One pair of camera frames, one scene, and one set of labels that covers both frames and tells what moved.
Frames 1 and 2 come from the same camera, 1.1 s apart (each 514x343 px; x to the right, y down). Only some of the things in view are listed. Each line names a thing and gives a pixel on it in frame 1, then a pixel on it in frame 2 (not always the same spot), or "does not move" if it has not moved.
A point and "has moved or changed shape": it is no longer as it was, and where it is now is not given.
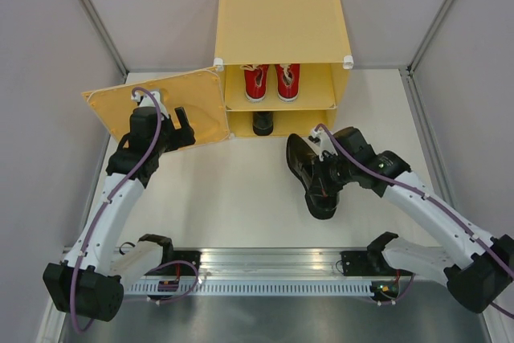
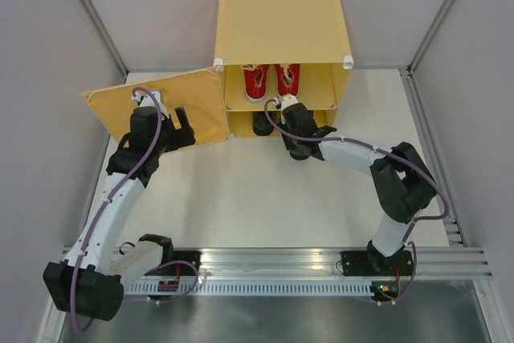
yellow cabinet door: [200, 93] does not move
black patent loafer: [263, 122] does not move
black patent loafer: [321, 200] has moved or changed shape
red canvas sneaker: [288, 77] does not move
